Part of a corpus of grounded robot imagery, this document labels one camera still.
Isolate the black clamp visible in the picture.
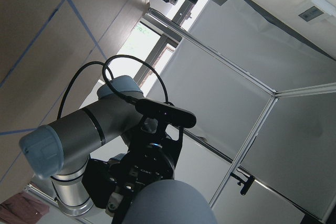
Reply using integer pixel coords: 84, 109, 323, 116
230, 173, 255, 196

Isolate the black camera cable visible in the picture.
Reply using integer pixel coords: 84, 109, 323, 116
57, 55, 174, 120

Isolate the light blue plastic cup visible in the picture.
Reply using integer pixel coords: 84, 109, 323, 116
123, 179, 217, 223

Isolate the brown paper table cover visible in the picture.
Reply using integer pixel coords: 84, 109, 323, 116
1, 0, 148, 184

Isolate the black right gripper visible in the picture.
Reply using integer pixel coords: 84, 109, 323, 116
82, 119, 184, 223

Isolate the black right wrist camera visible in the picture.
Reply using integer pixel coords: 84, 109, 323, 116
134, 98, 196, 129

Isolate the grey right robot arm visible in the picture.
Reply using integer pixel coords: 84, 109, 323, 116
19, 76, 196, 223

